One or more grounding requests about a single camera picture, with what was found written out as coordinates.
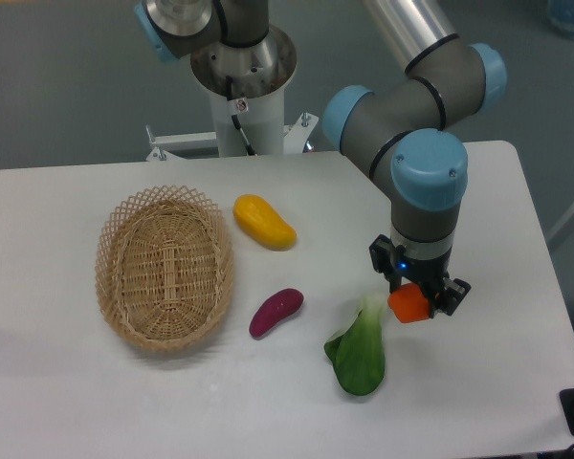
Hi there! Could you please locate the woven wicker basket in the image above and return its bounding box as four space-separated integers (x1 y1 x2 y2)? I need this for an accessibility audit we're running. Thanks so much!
95 186 234 353

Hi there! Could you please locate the black cable on pedestal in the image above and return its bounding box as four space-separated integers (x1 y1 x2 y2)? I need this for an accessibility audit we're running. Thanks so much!
225 75 258 157

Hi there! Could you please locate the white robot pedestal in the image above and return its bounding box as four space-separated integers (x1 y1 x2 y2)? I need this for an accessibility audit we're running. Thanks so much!
145 26 324 162

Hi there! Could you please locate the orange fruit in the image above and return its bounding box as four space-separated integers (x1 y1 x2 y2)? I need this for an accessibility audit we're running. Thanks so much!
387 283 430 323

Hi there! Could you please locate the green bok choy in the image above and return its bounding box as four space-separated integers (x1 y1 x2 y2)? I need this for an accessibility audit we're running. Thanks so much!
323 294 386 397

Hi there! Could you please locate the yellow mango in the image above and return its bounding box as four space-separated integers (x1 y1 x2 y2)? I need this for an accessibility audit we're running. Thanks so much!
232 194 298 251

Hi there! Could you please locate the purple sweet potato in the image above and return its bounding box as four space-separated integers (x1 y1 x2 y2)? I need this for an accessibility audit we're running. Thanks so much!
249 288 304 339

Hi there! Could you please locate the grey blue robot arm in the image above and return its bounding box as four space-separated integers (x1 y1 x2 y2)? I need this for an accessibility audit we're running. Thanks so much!
135 1 507 322

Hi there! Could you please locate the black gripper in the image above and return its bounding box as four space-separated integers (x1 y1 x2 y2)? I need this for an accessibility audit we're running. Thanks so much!
369 233 471 318

